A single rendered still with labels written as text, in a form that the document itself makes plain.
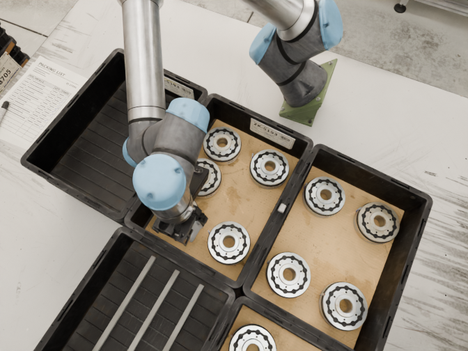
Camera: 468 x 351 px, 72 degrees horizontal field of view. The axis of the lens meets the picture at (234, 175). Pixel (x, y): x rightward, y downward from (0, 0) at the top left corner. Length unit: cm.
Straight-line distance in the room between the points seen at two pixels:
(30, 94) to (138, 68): 70
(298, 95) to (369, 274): 54
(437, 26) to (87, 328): 258
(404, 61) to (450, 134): 119
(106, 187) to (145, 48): 39
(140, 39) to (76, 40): 72
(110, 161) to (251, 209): 40
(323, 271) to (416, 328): 33
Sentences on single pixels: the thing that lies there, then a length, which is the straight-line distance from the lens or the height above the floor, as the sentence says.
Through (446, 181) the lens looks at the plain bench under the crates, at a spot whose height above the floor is 70.
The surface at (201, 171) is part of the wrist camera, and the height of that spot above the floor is 99.
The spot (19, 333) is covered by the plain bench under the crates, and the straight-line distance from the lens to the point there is 109.
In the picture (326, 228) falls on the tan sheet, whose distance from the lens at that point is 86.
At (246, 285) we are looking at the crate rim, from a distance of 71.
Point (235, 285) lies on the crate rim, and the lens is 71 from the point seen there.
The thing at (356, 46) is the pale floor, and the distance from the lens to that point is 237.
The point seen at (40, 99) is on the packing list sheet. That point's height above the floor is 70.
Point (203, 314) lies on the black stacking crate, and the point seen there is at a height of 83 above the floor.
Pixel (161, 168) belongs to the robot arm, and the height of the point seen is 120.
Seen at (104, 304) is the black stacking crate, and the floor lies 83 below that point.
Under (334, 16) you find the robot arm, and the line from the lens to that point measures 92.
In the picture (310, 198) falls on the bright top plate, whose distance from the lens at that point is 84.
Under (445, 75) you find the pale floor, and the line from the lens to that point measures 248.
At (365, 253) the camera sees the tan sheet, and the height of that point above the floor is 83.
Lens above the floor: 164
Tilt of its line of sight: 69 degrees down
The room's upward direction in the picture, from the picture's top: 2 degrees clockwise
